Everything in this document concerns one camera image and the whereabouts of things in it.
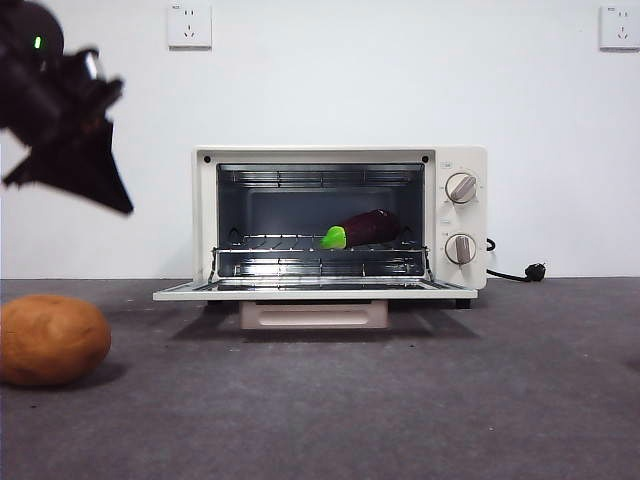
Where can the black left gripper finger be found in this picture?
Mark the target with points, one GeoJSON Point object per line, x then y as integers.
{"type": "Point", "coordinates": [60, 172]}
{"type": "Point", "coordinates": [102, 155]}

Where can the purple eggplant with green stem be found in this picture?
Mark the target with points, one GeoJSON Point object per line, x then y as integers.
{"type": "Point", "coordinates": [370, 227]}

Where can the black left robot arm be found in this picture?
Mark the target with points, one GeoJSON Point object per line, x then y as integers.
{"type": "Point", "coordinates": [30, 85]}

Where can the white toaster oven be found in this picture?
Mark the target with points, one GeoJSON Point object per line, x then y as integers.
{"type": "Point", "coordinates": [202, 225]}

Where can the oven temperature knob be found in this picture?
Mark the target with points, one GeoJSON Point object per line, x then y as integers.
{"type": "Point", "coordinates": [461, 187]}

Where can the oven timer knob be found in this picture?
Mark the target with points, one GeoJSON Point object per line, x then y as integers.
{"type": "Point", "coordinates": [461, 248]}

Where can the black oven power plug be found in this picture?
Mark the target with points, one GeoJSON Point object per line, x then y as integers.
{"type": "Point", "coordinates": [535, 272]}

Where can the brown potato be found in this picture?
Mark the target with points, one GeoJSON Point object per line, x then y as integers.
{"type": "Point", "coordinates": [50, 340]}

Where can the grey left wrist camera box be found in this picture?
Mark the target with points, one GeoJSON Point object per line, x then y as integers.
{"type": "Point", "coordinates": [91, 65]}

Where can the white wall socket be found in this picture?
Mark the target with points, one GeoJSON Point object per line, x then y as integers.
{"type": "Point", "coordinates": [190, 27]}
{"type": "Point", "coordinates": [620, 27]}

